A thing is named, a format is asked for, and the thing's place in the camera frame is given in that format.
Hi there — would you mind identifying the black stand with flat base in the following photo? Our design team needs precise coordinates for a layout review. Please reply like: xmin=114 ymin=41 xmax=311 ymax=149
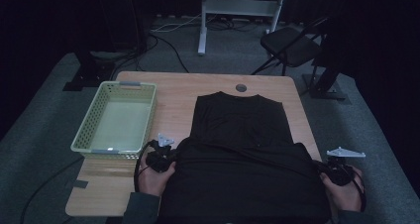
xmin=62 ymin=49 xmax=117 ymax=93

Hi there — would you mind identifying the long black floor cable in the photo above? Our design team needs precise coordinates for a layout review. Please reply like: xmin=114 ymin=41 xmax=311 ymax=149
xmin=149 ymin=34 xmax=190 ymax=74

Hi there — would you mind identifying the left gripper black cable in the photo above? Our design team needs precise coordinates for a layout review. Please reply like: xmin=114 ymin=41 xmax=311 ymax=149
xmin=133 ymin=139 xmax=160 ymax=193

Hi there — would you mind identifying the white metal stand frame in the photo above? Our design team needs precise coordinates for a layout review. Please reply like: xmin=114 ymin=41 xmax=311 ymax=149
xmin=197 ymin=0 xmax=289 ymax=56

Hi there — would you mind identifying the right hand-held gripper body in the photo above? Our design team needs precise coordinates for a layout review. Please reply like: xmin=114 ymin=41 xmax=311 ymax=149
xmin=325 ymin=146 xmax=367 ymax=187

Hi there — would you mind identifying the white floor cable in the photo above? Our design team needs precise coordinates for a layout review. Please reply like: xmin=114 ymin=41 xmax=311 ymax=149
xmin=151 ymin=13 xmax=203 ymax=34

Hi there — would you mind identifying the person's left hand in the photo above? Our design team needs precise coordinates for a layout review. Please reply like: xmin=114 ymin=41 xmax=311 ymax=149
xmin=137 ymin=156 xmax=177 ymax=197

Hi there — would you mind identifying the black folding chair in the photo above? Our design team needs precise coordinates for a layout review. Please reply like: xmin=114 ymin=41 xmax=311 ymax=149
xmin=251 ymin=16 xmax=331 ymax=77

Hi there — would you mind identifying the bundle of black floor cables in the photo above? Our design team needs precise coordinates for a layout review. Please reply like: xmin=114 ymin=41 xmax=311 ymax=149
xmin=207 ymin=15 xmax=269 ymax=33

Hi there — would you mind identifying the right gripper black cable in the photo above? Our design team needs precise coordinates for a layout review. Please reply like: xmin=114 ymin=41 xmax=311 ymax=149
xmin=350 ymin=166 xmax=368 ymax=213

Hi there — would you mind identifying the light green plastic basket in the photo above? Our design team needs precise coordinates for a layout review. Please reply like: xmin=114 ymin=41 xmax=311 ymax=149
xmin=69 ymin=80 xmax=158 ymax=162

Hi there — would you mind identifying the thin black floor cable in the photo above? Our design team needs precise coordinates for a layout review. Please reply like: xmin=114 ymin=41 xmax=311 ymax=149
xmin=20 ymin=155 xmax=84 ymax=224

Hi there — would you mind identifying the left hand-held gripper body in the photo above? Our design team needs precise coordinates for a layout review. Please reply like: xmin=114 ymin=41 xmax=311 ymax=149
xmin=145 ymin=133 xmax=176 ymax=174

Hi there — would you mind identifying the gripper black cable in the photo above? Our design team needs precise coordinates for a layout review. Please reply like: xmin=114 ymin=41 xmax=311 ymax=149
xmin=350 ymin=166 xmax=368 ymax=213
xmin=133 ymin=139 xmax=160 ymax=193

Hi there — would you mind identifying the black stand with slanted post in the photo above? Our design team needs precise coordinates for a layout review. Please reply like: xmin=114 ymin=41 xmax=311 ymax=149
xmin=301 ymin=63 xmax=348 ymax=102

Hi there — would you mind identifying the person's right hand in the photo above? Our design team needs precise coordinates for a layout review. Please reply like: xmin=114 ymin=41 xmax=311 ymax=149
xmin=320 ymin=165 xmax=367 ymax=213

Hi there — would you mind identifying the black garment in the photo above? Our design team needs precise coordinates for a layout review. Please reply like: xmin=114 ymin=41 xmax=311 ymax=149
xmin=156 ymin=90 xmax=333 ymax=224

